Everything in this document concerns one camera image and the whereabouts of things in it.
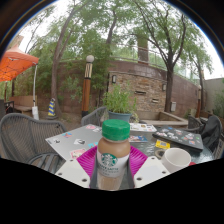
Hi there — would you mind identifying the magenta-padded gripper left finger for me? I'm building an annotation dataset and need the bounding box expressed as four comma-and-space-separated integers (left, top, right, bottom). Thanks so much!
54, 145, 101, 190

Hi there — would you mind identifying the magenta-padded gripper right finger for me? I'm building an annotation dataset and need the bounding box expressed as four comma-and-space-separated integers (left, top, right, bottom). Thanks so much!
125, 145, 172, 190

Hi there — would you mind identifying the green-capped coffee drink bottle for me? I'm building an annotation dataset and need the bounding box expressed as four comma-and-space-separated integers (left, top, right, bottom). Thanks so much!
95, 118, 132, 192

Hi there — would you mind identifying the tape roll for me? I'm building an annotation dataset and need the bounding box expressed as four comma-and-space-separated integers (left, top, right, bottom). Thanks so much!
154, 148, 167, 160

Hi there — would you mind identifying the white cup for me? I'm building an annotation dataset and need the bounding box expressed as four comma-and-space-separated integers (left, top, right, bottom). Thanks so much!
160, 147, 192, 174

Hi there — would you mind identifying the yellow card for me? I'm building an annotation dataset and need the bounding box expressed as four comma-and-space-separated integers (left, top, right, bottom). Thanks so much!
155, 139, 171, 150

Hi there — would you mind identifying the silver laptop with stickers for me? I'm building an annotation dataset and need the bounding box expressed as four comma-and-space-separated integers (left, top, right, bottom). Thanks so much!
44, 123, 104, 162

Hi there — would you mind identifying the colourful printed card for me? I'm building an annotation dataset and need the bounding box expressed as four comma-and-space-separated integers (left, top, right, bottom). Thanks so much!
128, 134, 149, 144

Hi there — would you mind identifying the white printed sheet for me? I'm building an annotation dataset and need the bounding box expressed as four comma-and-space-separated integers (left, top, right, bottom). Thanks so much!
129, 122, 158, 133

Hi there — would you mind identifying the black laptop with stickers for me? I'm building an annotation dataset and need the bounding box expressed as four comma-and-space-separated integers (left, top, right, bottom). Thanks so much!
151, 125, 205, 152

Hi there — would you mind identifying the grey wicker chair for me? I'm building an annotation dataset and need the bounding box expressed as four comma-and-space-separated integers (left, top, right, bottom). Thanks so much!
186, 114, 224, 160
80, 106, 109, 128
0, 112, 69, 174

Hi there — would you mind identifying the blue yellow striped cone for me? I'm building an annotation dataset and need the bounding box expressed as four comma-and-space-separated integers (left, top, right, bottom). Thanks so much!
46, 97, 58, 120

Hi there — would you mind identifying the potted green plant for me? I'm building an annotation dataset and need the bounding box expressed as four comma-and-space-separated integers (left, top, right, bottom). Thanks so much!
101, 84, 138, 124

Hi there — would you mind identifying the wooden bench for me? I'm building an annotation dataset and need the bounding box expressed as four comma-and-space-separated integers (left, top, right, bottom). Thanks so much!
9, 95, 36, 114

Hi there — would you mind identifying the orange canopy with white pole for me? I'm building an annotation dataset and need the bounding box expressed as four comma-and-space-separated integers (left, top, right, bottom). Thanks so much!
0, 44, 40, 121

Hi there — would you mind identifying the brown globe lamp post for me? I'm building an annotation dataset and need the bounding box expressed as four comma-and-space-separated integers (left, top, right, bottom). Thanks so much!
81, 54, 95, 118

